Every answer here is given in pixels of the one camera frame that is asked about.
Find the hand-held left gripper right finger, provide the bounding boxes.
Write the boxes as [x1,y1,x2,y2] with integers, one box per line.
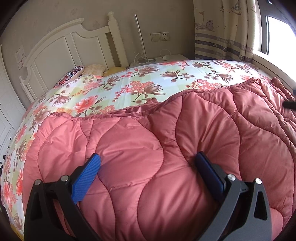
[194,152,274,241]

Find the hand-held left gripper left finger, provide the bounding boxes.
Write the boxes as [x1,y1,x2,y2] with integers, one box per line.
[24,153,102,241]

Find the pink quilted comforter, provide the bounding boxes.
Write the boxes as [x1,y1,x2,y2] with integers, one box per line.
[22,76,296,241]

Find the stone windowsill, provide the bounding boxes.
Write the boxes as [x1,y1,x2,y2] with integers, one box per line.
[252,52,296,82]

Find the dark framed window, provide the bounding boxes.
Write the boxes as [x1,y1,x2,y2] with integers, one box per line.
[253,0,296,61]

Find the printed striped curtain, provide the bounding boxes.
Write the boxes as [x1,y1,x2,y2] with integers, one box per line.
[193,0,262,63]

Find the white wardrobe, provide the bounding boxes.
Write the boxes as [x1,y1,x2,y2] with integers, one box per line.
[0,44,27,161]

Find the floral bed sheet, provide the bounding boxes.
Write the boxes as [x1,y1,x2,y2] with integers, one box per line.
[0,59,278,235]

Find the mandala patterned pillow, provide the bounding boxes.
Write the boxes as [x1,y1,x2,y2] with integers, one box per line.
[55,65,84,88]

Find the pale peach pillow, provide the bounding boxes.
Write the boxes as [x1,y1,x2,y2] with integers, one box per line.
[81,64,107,76]

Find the yellow pillow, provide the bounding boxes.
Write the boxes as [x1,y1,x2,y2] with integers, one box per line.
[103,67,127,76]

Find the white nightstand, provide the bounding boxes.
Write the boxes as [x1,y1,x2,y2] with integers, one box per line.
[129,54,189,69]

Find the white wooden headboard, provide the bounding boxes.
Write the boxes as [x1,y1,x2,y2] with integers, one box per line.
[19,11,129,103]

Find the slim silver desk lamp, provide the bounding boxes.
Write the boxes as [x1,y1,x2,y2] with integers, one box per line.
[134,14,149,63]

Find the white cable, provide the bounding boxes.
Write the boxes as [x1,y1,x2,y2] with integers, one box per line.
[134,49,170,63]

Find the wall socket panel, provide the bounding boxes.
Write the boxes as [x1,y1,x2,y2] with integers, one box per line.
[150,32,171,42]

